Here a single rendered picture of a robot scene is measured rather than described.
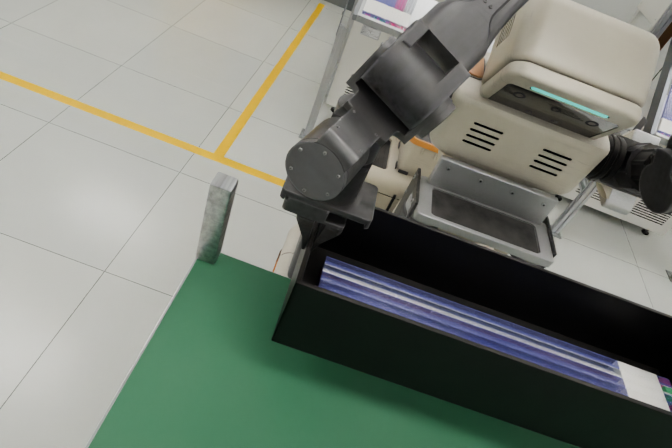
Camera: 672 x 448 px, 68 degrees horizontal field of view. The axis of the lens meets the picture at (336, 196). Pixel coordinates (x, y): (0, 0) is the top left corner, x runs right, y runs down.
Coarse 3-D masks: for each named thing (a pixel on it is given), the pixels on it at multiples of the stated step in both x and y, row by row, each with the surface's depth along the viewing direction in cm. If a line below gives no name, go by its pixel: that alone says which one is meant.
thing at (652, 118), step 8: (664, 64) 237; (664, 72) 235; (664, 80) 233; (656, 88) 236; (664, 88) 231; (656, 96) 234; (664, 96) 230; (656, 104) 232; (648, 112) 236; (656, 112) 230; (648, 120) 233; (656, 120) 229; (648, 128) 231
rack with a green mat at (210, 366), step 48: (192, 288) 70; (240, 288) 72; (192, 336) 65; (240, 336) 67; (144, 384) 58; (192, 384) 60; (240, 384) 62; (288, 384) 64; (336, 384) 66; (384, 384) 68; (96, 432) 54; (144, 432) 55; (192, 432) 56; (240, 432) 58; (288, 432) 60; (336, 432) 61; (384, 432) 63; (432, 432) 65; (480, 432) 67; (528, 432) 70
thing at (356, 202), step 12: (288, 180) 54; (360, 180) 52; (288, 192) 53; (348, 192) 52; (360, 192) 56; (372, 192) 57; (312, 204) 53; (324, 204) 53; (336, 204) 53; (348, 204) 54; (360, 204) 55; (372, 204) 55; (348, 216) 53; (360, 216) 53; (372, 216) 54
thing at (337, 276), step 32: (352, 288) 64; (384, 288) 65; (416, 288) 67; (416, 320) 63; (448, 320) 65; (480, 320) 67; (512, 352) 64; (544, 352) 66; (576, 352) 68; (608, 384) 65; (640, 384) 67
